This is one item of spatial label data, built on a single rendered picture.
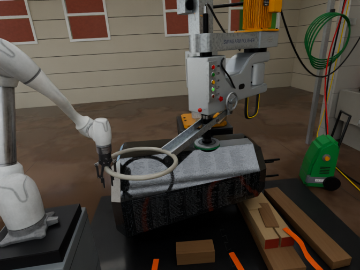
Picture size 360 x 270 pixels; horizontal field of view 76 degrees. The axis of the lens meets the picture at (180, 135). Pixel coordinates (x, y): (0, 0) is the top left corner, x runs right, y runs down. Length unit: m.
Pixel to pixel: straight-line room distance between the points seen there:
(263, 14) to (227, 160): 1.25
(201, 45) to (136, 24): 6.26
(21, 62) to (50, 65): 7.19
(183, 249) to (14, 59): 1.64
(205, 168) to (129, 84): 6.37
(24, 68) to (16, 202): 0.56
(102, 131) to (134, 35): 6.61
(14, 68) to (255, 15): 1.79
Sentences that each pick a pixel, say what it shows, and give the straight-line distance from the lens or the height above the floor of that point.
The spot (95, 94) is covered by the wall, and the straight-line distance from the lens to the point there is 8.16.
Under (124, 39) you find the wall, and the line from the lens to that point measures 7.88.
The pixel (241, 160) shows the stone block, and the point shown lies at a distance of 1.96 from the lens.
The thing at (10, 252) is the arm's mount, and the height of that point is 0.86.
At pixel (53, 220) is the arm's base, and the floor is 0.89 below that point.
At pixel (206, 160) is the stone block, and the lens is 1.88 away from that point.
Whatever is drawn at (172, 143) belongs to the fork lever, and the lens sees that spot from 1.77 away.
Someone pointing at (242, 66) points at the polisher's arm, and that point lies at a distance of 2.04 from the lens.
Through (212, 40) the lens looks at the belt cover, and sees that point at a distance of 1.71.
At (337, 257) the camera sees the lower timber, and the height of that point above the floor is 0.09.
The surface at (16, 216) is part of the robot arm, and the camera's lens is 1.25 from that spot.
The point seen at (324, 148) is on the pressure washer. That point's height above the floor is 0.51.
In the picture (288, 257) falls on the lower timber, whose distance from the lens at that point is 2.12.
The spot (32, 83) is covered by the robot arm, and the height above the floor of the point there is 1.51.
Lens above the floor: 1.63
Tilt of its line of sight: 21 degrees down
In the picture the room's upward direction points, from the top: 3 degrees counter-clockwise
